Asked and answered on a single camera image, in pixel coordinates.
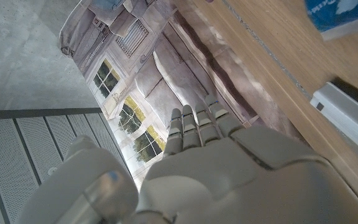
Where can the small white grey device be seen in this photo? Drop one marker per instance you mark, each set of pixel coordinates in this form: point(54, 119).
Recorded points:
point(346, 115)

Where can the printed sofa room backdrop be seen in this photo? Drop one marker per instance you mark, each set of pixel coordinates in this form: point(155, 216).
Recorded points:
point(166, 62)

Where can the blue gel pad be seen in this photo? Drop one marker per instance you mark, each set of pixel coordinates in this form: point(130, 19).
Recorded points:
point(337, 14)

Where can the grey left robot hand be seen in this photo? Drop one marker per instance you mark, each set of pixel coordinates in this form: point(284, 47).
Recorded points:
point(228, 180)

